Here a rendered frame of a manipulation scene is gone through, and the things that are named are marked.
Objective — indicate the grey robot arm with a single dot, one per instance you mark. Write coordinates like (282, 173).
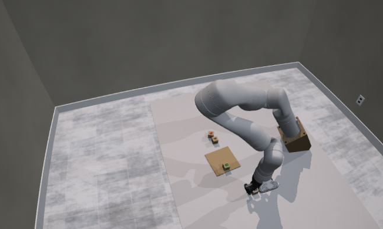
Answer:
(221, 95)

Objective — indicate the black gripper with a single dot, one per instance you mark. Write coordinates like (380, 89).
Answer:
(252, 186)

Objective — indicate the tan flat square mat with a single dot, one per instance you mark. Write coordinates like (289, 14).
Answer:
(218, 157)

